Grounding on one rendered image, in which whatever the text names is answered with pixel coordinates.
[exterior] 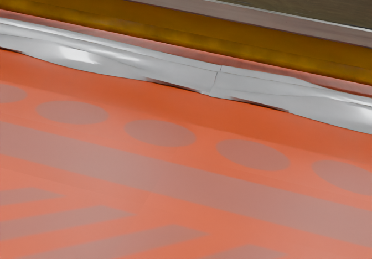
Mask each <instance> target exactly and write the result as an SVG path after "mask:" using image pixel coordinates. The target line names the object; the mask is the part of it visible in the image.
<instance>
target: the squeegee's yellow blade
mask: <svg viewBox="0 0 372 259"><path fill-rule="evenodd" d="M30 1H35V2H40V3H46V4H51V5H55V6H59V7H65V8H70V9H76V10H79V11H84V12H90V13H95V14H100V15H105V16H109V17H114V18H119V19H125V20H130V21H134V22H139V23H144V24H150V25H155V26H158V27H163V28H169V29H174V30H180V31H183V32H188V33H194V34H199V35H204V36H207V37H213V38H218V39H224V40H229V41H232V42H238V43H243V44H248V45H253V46H259V47H262V48H268V49H273V50H278V51H284V52H287V53H292V54H298V55H303V56H308V57H312V58H317V59H322V60H328V61H333V62H336V63H342V64H347V65H352V66H357V67H361V68H366V69H372V49H369V48H363V47H360V46H354V45H349V44H343V43H338V42H333V41H329V40H323V39H318V38H312V37H307V36H304V35H298V34H292V33H287V32H282V31H278V30H273V29H267V28H261V27H256V26H253V25H247V24H242V23H236V22H231V21H227V20H222V19H216V18H211V17H205V16H202V15H196V14H191V13H186V12H180V11H174V10H171V9H165V8H160V7H155V6H149V5H145V4H140V3H135V2H129V1H124V0H30Z"/></svg>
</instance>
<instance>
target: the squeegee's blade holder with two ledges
mask: <svg viewBox="0 0 372 259"><path fill-rule="evenodd" d="M124 1H129V2H135V3H140V4H145V5H149V6H155V7H160V8H165V9H171V10H174V11H180V12H186V13H191V14H196V15H202V16H205V17H211V18H216V19H222V20H227V21H231V22H236V23H242V24H247V25H253V26H256V27H261V28H267V29H273V30H278V31H282V32H287V33H292V34H298V35H304V36H307V37H312V38H318V39H323V40H329V41H333V42H338V43H343V44H349V45H354V46H360V47H363V48H369V49H372V30H370V29H364V28H359V27H353V26H349V25H344V24H338V23H332V22H327V21H323V20H317V19H312V18H306V17H301V16H297V15H291V14H286V13H280V12H275V11H269V10H265V9H259V8H254V7H248V6H243V5H239V4H233V3H228V2H222V1H217V0H124Z"/></svg>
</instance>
